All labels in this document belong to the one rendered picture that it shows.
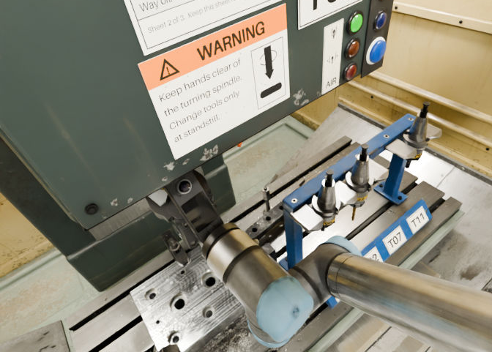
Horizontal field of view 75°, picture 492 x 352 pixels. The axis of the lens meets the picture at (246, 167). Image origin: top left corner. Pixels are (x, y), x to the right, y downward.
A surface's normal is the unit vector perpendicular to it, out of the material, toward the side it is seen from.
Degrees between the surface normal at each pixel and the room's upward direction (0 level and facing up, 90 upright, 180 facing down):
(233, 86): 90
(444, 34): 90
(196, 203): 64
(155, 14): 90
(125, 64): 90
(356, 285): 57
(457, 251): 24
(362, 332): 7
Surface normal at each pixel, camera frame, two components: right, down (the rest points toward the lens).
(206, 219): 0.50, 0.13
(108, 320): -0.13, -0.71
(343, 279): -0.90, -0.26
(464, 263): -0.44, -0.45
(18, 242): 0.58, 0.51
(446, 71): -0.80, 0.49
